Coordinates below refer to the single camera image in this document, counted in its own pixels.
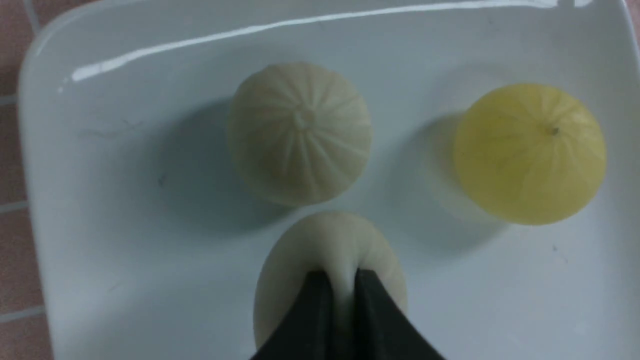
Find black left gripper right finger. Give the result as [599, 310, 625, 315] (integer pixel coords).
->
[353, 269, 444, 360]

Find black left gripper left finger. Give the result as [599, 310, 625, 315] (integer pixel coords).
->
[252, 271, 334, 360]

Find white steamed bun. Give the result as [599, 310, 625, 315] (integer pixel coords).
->
[253, 210, 409, 359]
[226, 62, 374, 207]

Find yellow steamed bun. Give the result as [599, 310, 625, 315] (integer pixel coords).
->
[452, 83, 607, 226]

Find white square plate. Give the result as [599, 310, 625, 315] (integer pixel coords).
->
[18, 0, 639, 360]

